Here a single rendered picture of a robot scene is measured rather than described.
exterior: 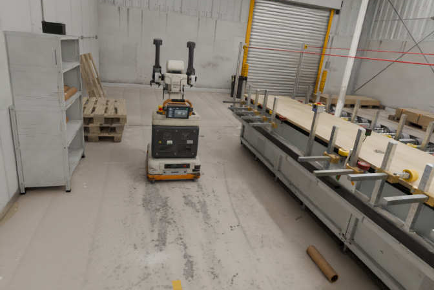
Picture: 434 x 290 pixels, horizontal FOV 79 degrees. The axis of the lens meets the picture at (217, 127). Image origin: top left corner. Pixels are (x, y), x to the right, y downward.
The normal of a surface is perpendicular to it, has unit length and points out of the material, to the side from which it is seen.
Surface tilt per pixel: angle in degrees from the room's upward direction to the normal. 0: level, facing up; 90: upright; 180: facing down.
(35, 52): 90
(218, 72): 90
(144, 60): 90
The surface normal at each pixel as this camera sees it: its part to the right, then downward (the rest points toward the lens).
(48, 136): 0.28, 0.31
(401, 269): -0.96, -0.01
